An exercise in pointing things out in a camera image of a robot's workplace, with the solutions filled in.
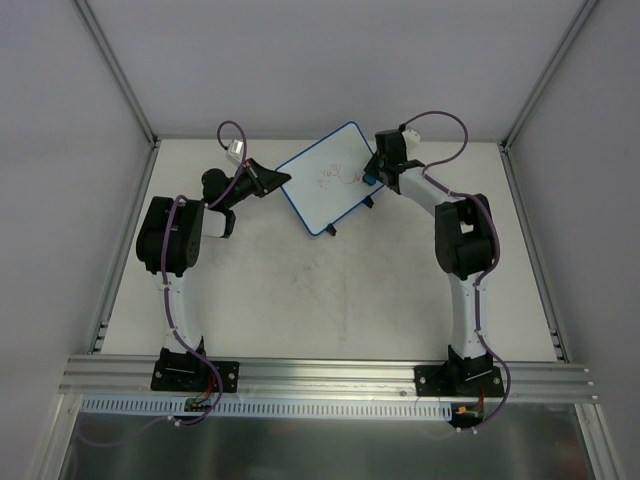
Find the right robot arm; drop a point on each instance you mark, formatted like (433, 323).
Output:
(466, 248)

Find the blue whiteboard eraser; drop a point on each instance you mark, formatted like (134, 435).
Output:
(369, 179)

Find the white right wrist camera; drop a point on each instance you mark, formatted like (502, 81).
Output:
(411, 137)

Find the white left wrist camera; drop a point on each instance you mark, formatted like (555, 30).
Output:
(235, 150)

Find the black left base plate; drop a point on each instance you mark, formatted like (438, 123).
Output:
(195, 378)

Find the aluminium front rail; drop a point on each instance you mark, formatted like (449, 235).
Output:
(536, 382)

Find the aluminium frame post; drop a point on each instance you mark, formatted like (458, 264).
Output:
(559, 54)
(98, 36)

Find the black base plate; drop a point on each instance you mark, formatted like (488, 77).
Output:
(195, 378)
(435, 381)

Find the blue framed whiteboard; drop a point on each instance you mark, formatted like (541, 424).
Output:
(327, 177)

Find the left aluminium frame post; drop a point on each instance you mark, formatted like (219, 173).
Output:
(98, 36)

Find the white slotted cable duct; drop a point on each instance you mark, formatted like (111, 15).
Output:
(230, 406)

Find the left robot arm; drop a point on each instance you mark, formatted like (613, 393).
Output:
(169, 241)

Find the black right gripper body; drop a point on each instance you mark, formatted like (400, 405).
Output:
(379, 167)

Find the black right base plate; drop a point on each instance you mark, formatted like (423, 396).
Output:
(435, 381)

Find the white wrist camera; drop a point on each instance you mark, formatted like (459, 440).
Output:
(411, 137)
(235, 150)

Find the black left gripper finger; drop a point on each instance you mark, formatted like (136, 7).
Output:
(263, 174)
(267, 188)

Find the right aluminium frame post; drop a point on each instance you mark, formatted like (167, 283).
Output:
(559, 54)

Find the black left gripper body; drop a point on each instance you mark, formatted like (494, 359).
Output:
(258, 181)

